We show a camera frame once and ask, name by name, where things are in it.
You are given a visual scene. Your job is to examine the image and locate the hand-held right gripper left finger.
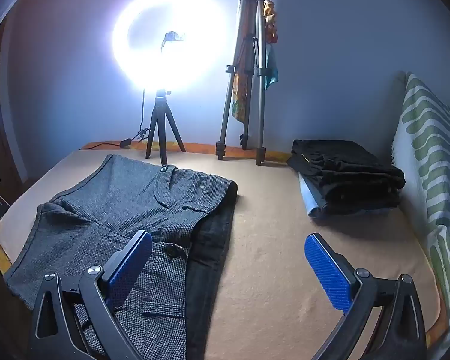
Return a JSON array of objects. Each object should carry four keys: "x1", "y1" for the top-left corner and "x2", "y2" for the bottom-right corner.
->
[{"x1": 27, "y1": 230, "x2": 153, "y2": 360}]

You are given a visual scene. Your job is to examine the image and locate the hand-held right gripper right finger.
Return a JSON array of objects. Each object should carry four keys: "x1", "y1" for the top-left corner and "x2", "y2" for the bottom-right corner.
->
[{"x1": 304, "y1": 232, "x2": 428, "y2": 360}]

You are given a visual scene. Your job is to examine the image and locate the grey checked pants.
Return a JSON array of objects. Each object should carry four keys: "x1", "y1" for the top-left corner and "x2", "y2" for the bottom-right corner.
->
[{"x1": 4, "y1": 154, "x2": 238, "y2": 360}]

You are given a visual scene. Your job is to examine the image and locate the folded black pants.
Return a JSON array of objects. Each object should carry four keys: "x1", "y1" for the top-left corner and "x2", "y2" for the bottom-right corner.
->
[{"x1": 287, "y1": 139, "x2": 406, "y2": 209}]

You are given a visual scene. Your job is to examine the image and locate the folded light blue jeans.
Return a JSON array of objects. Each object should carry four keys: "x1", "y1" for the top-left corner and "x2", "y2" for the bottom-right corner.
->
[{"x1": 298, "y1": 176, "x2": 400, "y2": 219}]

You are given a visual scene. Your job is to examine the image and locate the dark cloth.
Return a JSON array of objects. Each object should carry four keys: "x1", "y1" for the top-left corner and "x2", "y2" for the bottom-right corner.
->
[{"x1": 184, "y1": 185, "x2": 239, "y2": 360}]

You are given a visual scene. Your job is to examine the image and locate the orange bed sheet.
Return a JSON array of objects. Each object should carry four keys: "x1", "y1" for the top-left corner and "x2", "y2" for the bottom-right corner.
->
[{"x1": 0, "y1": 141, "x2": 449, "y2": 349}]

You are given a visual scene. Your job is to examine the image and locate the small black tripod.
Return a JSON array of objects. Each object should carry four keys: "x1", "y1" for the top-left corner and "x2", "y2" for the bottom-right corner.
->
[{"x1": 145, "y1": 89, "x2": 187, "y2": 159}]

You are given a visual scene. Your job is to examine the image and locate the green leaf pattern pillow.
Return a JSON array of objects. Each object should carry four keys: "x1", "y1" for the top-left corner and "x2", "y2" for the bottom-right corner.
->
[{"x1": 392, "y1": 71, "x2": 450, "y2": 360}]

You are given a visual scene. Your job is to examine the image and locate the tall grey tripod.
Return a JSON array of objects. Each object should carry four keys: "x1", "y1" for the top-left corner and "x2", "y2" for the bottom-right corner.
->
[{"x1": 215, "y1": 0, "x2": 272, "y2": 166}]

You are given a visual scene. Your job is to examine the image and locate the colourful patterned scarf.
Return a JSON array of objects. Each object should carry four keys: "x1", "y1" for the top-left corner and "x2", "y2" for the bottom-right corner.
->
[{"x1": 230, "y1": 0, "x2": 280, "y2": 124}]

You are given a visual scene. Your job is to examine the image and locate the black power cable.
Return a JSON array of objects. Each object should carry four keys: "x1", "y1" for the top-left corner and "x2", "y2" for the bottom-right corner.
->
[{"x1": 79, "y1": 90, "x2": 151, "y2": 151}]

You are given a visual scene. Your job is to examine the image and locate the ring light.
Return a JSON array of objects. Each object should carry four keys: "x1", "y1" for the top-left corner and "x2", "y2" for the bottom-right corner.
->
[{"x1": 112, "y1": 0, "x2": 235, "y2": 92}]

